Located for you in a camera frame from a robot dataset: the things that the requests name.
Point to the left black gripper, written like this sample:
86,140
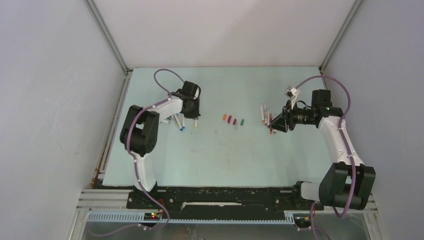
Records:
195,113

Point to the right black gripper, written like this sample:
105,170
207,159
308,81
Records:
279,123

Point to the brown cap marker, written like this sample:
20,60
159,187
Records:
268,117

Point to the magenta cap marker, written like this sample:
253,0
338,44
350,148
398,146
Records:
265,114

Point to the orange cap marker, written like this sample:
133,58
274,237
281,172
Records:
262,112

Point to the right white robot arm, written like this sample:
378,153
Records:
348,182

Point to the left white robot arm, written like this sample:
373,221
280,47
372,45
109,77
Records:
139,133

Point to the blue cap thin marker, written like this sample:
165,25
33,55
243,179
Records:
183,121

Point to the blue cap thick marker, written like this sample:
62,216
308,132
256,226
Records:
178,122

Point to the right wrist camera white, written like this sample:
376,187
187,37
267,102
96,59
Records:
292,93

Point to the aluminium frame rail left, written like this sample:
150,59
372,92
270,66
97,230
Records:
118,82

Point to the aluminium frame rail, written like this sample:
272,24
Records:
351,64
118,82

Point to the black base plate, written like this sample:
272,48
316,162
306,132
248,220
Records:
223,203

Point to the aluminium frame rail right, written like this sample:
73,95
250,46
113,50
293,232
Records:
351,64

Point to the grey cable duct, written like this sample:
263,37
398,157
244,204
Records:
149,218

